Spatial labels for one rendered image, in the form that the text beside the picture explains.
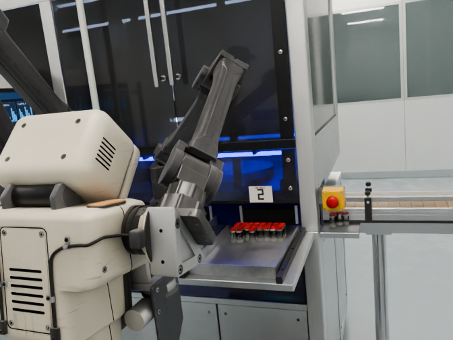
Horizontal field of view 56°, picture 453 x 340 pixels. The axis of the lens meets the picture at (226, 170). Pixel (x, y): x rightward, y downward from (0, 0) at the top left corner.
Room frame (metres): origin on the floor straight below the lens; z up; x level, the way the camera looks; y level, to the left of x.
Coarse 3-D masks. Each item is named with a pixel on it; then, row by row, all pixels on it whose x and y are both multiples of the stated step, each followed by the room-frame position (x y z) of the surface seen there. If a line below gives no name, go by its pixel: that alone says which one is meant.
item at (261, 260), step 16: (224, 240) 1.42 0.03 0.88; (288, 240) 1.36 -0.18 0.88; (208, 256) 1.29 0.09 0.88; (224, 256) 1.28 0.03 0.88; (240, 256) 1.26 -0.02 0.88; (256, 256) 1.25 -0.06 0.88; (272, 256) 1.24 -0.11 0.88; (192, 272) 1.17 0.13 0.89; (208, 272) 1.16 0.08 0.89; (224, 272) 1.14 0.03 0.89; (240, 272) 1.12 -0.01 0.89; (256, 272) 1.10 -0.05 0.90; (272, 272) 1.09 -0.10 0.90
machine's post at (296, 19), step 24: (288, 0) 1.43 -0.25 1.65; (288, 24) 1.43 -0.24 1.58; (312, 120) 1.44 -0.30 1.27; (312, 144) 1.41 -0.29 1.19; (312, 168) 1.41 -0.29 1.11; (312, 192) 1.42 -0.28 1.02; (312, 216) 1.42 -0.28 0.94; (312, 264) 1.42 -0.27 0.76; (312, 288) 1.42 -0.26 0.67; (312, 312) 1.43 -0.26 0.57; (312, 336) 1.43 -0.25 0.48
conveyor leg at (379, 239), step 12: (372, 240) 1.50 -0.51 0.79; (384, 240) 1.48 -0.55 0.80; (372, 252) 1.51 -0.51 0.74; (384, 252) 1.48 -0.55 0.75; (384, 264) 1.48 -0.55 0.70; (384, 276) 1.48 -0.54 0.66; (384, 288) 1.48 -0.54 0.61; (384, 300) 1.48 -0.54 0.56; (384, 312) 1.48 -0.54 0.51; (384, 324) 1.48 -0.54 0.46; (384, 336) 1.48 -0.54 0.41
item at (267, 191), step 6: (252, 186) 1.49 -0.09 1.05; (258, 186) 1.48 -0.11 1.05; (264, 186) 1.47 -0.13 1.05; (270, 186) 1.46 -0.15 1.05; (252, 192) 1.49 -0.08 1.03; (258, 192) 1.48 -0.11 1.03; (264, 192) 1.47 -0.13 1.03; (270, 192) 1.46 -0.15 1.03; (252, 198) 1.49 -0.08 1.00; (264, 198) 1.47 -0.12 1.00; (270, 198) 1.47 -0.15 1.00
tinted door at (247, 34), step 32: (192, 0) 1.55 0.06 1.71; (224, 0) 1.51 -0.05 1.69; (256, 0) 1.47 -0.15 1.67; (192, 32) 1.56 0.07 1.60; (224, 32) 1.52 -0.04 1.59; (256, 32) 1.48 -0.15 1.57; (192, 64) 1.56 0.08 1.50; (256, 64) 1.48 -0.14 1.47; (192, 96) 1.57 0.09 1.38; (256, 96) 1.48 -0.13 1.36; (224, 128) 1.53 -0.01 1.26; (256, 128) 1.49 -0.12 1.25
